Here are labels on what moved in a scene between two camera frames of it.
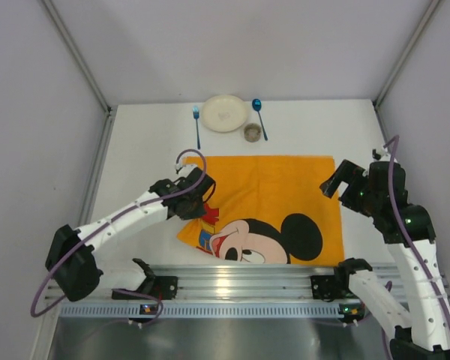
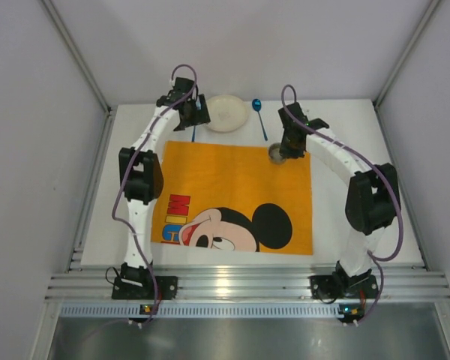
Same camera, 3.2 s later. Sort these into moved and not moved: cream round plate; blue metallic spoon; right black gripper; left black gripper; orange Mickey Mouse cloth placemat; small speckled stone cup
Moved: orange Mickey Mouse cloth placemat; right black gripper; left black gripper; small speckled stone cup
Not moved: blue metallic spoon; cream round plate
